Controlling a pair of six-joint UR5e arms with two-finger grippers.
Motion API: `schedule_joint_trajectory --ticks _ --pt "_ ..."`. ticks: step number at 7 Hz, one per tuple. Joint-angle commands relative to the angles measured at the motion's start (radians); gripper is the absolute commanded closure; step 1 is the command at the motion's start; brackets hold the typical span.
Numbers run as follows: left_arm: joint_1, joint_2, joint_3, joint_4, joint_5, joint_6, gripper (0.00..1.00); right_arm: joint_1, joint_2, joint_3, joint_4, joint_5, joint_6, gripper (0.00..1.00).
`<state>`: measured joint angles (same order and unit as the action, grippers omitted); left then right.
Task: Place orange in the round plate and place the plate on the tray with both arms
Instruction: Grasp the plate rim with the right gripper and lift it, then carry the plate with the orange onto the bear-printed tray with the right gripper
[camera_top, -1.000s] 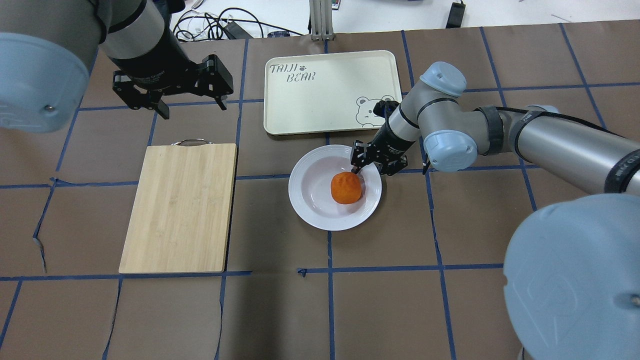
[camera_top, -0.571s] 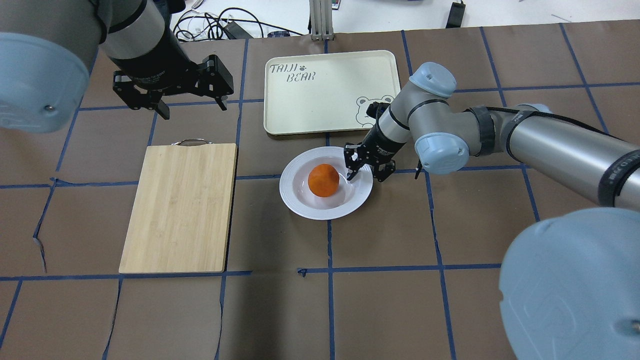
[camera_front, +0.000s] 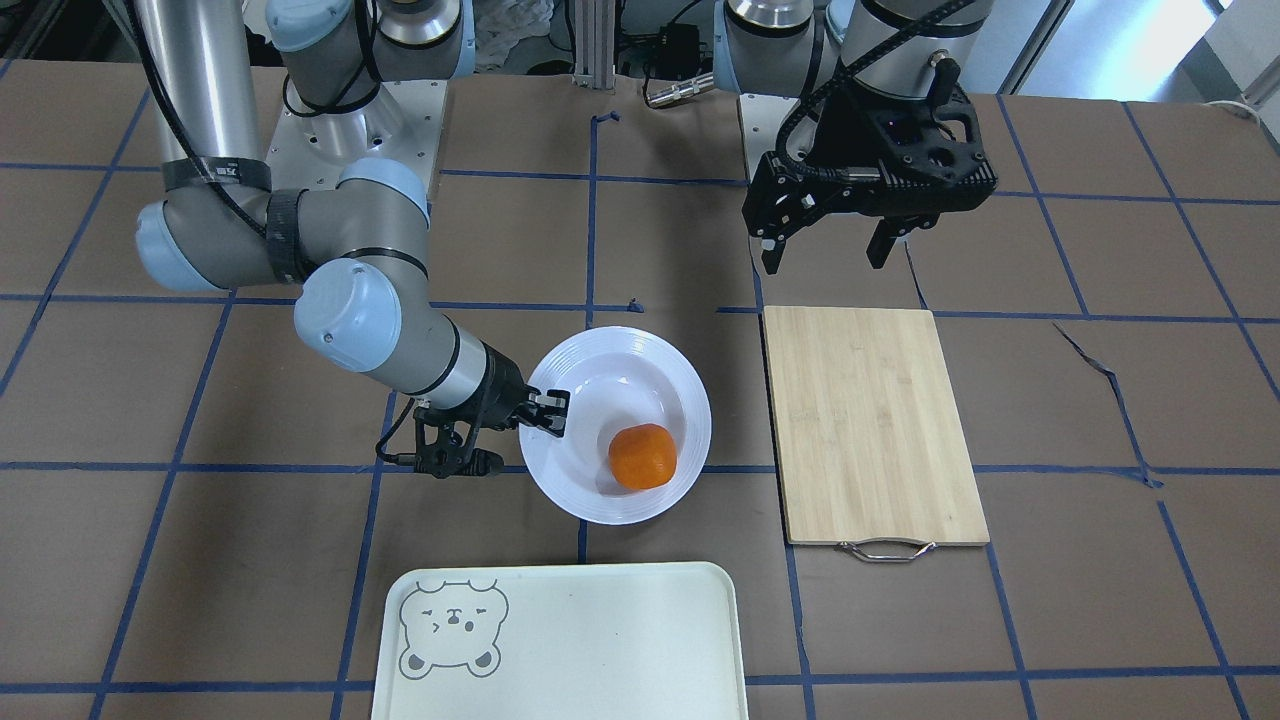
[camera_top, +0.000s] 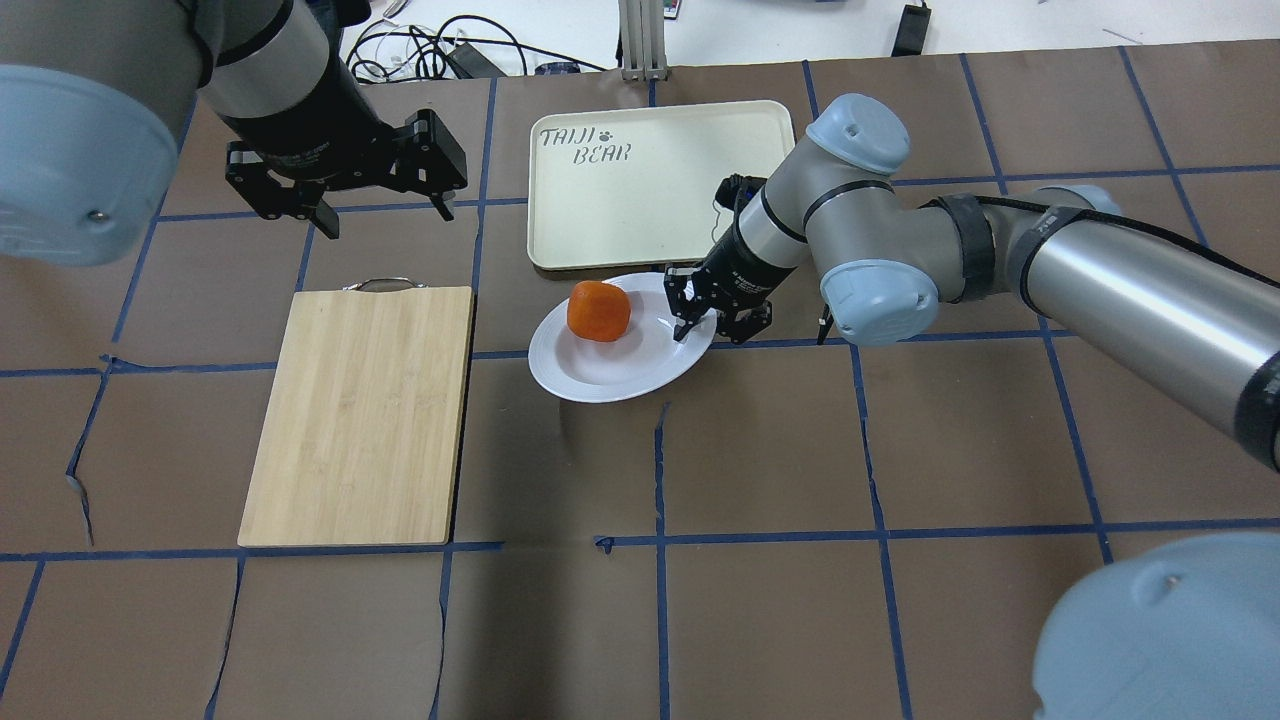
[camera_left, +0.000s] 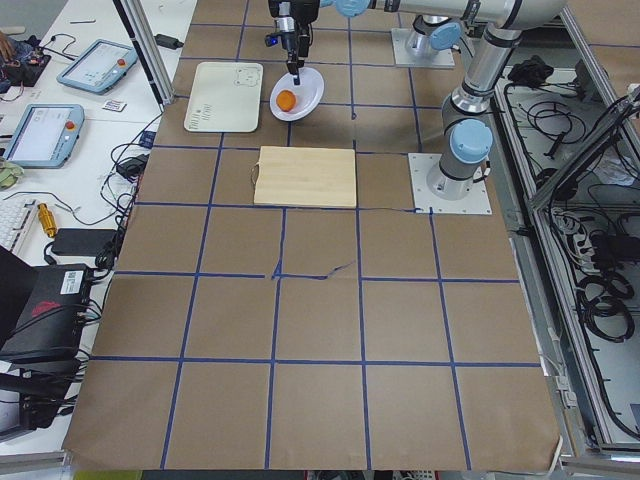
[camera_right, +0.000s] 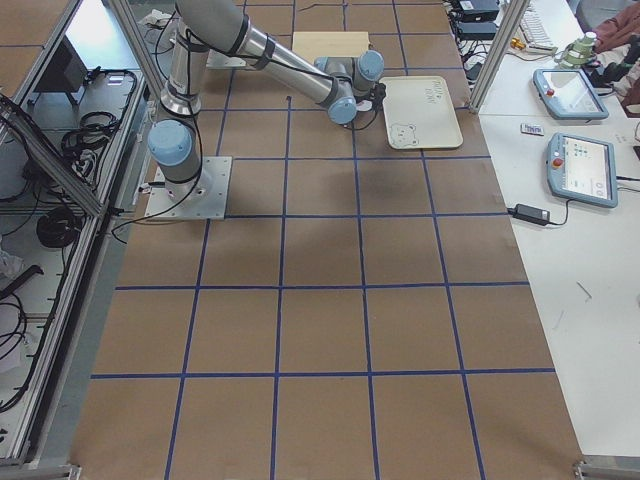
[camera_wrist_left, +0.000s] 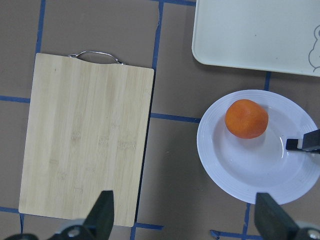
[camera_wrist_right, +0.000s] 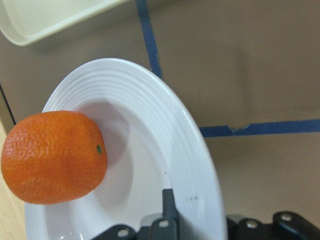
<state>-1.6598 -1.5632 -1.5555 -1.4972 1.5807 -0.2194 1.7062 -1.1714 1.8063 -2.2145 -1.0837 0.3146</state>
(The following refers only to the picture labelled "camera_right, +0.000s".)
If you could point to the white round plate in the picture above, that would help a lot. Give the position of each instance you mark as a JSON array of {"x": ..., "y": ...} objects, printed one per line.
[{"x": 364, "y": 106}]

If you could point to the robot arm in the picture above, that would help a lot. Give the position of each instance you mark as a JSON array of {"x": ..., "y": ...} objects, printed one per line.
[{"x": 337, "y": 84}]

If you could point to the cream bear tray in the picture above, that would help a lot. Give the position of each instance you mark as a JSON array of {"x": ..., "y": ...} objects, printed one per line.
[{"x": 419, "y": 113}]

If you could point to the bamboo cutting board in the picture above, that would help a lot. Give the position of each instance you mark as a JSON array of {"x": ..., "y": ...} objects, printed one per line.
[{"x": 313, "y": 44}]

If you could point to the black power adapter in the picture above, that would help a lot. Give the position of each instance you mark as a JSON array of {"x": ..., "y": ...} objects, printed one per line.
[{"x": 530, "y": 214}]

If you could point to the small printed card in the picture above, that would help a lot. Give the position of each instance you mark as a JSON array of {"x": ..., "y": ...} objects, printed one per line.
[{"x": 531, "y": 129}]

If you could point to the near teach pendant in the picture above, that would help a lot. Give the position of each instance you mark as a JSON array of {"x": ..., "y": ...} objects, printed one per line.
[{"x": 582, "y": 169}]

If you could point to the teach pendant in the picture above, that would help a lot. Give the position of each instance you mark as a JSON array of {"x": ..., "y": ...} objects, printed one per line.
[
  {"x": 582, "y": 169},
  {"x": 568, "y": 95}
]

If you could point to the far teach pendant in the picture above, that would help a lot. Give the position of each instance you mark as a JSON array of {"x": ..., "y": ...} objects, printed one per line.
[{"x": 568, "y": 95}]

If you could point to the white keyboard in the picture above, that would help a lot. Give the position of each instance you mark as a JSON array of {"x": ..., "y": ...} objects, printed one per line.
[{"x": 534, "y": 35}]

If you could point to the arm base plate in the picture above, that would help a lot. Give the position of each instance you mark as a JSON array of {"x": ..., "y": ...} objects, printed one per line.
[
  {"x": 206, "y": 200},
  {"x": 219, "y": 61}
]

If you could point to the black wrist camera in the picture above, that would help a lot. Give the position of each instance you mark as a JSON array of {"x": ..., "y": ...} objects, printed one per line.
[{"x": 376, "y": 96}]

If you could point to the aluminium frame post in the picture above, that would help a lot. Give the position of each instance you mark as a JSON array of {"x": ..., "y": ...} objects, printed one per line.
[{"x": 507, "y": 27}]

